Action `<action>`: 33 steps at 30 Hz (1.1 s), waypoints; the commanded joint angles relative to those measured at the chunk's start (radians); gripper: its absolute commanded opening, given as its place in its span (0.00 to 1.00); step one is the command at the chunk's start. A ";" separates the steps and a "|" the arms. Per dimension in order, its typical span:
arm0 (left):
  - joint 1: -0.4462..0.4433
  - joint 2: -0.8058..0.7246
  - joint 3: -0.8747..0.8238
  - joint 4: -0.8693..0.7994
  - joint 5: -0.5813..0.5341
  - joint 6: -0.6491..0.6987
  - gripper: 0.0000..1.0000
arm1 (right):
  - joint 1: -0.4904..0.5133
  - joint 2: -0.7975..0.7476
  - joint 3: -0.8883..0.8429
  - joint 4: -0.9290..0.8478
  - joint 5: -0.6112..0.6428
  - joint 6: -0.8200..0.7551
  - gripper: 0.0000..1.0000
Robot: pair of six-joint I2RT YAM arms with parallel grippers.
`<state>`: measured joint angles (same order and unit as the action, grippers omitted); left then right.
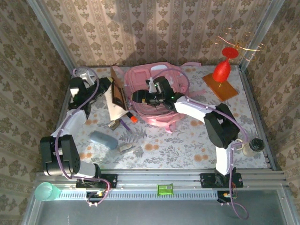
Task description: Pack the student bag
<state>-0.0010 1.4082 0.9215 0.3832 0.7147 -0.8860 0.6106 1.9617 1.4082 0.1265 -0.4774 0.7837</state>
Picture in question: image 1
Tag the teal plastic cup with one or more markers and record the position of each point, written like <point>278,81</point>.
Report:
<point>44,191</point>

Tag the white bottle black cap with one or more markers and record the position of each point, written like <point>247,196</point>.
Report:
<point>249,150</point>

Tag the pink student backpack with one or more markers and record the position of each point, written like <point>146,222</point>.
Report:
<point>154,117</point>

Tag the black marker orange cap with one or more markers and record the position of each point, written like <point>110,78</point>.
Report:
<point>134,119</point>

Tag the small tan cylindrical item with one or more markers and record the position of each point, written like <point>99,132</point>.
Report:
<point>114,125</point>

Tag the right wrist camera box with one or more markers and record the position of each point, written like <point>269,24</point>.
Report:
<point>150,82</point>

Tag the small beige white stationery item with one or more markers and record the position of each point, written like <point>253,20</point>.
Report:
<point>125,148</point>

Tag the orange wooden base plate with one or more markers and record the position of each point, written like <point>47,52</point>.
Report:
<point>221,89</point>

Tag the aluminium mounting rail beam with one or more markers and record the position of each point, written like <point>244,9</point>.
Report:
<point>152,178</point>

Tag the brown and black notebook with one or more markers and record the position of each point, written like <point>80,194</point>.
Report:
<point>118,93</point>

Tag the red goblet shaped ornament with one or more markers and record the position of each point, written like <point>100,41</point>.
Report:
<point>221,71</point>

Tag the floral table cover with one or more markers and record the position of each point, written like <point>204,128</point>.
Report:
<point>164,159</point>

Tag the aluminium side rail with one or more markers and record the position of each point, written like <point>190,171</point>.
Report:
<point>62,112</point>
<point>246,82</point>

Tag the grey metal panel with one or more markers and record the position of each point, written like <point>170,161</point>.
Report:
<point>150,213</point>

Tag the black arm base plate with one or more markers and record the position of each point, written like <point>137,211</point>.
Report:
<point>207,180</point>
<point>112,180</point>

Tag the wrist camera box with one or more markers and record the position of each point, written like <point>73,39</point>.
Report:
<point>85,76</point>
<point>150,82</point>

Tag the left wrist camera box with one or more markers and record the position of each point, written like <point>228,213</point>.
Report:
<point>85,76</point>

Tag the purple pen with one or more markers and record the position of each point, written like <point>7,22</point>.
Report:
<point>125,124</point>

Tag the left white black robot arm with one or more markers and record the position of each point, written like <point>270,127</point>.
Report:
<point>61,154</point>

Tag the green wrapped packet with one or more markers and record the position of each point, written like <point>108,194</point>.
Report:
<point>165,189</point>

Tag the aluminium frame post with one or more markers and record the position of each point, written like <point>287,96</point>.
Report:
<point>260,35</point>
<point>54,35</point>

